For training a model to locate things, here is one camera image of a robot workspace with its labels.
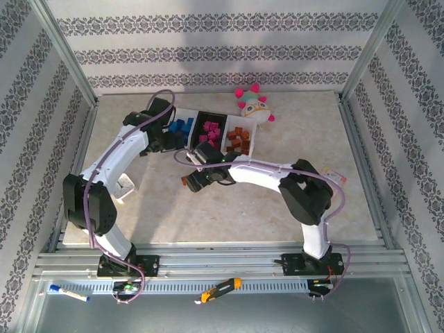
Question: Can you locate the black plastic bin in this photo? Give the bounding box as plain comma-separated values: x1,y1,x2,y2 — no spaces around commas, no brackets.
189,110,230,151

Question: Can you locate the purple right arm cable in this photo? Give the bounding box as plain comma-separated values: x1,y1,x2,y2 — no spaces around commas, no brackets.
173,148,351,302

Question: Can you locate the small white square object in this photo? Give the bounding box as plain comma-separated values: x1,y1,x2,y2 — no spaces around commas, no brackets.
112,173,137,205

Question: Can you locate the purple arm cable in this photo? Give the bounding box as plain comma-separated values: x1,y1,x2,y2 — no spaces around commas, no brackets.
83,89,176,305
173,148,351,302

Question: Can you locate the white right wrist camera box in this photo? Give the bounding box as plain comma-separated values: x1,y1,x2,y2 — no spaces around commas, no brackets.
186,149,201,170

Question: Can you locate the blue and white marker pen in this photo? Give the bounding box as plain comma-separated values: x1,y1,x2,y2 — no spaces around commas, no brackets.
49,284,91,302

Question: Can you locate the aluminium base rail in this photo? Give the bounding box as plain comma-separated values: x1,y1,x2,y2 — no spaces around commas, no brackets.
31,242,412,278

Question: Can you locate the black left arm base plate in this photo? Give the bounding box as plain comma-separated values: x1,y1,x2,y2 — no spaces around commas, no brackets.
96,255,160,278

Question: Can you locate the aluminium side rail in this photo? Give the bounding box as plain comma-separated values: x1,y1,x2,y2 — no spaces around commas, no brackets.
48,100,100,253
336,92,396,250

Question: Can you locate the white bin for orange bricks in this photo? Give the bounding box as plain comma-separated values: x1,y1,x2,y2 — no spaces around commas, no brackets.
221,114,259,157

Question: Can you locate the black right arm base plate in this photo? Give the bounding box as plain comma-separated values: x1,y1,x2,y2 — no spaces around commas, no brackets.
282,253,346,277

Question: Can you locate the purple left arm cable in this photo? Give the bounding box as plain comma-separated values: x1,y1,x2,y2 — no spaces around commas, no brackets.
83,89,176,305

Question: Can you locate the white and pink plush toy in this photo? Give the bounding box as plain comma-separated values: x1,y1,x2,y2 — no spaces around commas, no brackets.
234,82,277,126

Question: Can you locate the yellow and black utility knife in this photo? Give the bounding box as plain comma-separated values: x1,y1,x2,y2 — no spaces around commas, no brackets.
194,277,243,305

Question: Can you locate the grey slotted cable duct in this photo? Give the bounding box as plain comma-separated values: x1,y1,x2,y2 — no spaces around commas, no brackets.
46,279,334,296

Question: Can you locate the white bin for blue bricks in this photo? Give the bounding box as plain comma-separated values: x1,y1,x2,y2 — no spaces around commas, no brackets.
166,107,200,153

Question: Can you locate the aluminium frame post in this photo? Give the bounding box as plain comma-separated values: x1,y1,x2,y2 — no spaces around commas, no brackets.
339,0,407,103
29,0,100,107

